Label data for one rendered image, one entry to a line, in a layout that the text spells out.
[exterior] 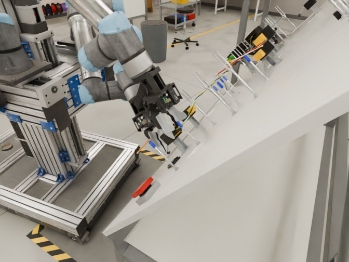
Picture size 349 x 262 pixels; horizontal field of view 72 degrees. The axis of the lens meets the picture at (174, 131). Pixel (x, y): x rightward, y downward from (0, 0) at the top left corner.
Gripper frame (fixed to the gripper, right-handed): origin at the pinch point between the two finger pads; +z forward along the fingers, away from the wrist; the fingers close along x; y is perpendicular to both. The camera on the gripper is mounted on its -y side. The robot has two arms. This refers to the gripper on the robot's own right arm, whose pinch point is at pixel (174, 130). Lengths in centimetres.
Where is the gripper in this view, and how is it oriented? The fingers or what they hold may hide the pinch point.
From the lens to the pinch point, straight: 73.5
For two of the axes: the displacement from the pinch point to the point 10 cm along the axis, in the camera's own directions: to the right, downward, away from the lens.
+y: 6.2, -0.1, -7.8
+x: 6.1, -6.2, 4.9
